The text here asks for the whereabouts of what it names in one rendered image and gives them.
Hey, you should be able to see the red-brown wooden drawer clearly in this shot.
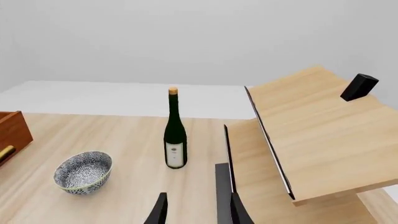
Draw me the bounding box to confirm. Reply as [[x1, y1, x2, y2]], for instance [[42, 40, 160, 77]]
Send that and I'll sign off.
[[0, 110, 34, 168]]

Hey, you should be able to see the flat black upright panel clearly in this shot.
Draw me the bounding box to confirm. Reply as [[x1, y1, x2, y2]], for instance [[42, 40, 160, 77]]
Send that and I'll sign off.
[[215, 162, 234, 224]]

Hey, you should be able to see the large pale wooden board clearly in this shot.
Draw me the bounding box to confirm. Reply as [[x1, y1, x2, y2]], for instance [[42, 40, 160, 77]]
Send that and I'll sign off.
[[244, 65, 398, 208]]

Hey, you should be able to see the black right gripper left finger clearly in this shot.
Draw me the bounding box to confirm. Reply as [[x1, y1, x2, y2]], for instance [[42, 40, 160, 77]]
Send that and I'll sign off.
[[143, 192, 169, 224]]

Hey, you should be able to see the small pale wooden board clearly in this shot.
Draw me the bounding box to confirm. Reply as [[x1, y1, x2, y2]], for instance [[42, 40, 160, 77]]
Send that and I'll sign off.
[[223, 118, 388, 224]]

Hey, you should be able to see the dark green wine bottle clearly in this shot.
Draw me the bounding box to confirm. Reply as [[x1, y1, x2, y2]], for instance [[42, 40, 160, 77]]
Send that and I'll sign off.
[[162, 86, 189, 170]]

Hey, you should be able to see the brass drawer handle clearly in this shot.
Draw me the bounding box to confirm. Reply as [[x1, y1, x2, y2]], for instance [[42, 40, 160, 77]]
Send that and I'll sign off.
[[0, 144, 16, 162]]

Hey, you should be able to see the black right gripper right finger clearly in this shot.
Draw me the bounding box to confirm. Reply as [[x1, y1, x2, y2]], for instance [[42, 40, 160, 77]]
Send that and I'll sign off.
[[229, 192, 256, 224]]

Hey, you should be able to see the blue patterned white bowl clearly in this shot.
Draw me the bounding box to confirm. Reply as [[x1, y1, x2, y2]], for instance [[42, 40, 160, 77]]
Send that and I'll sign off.
[[53, 151, 113, 197]]

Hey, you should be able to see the black rectangular block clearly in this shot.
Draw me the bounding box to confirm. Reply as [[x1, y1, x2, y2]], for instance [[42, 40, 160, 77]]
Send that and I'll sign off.
[[339, 73, 380, 102]]

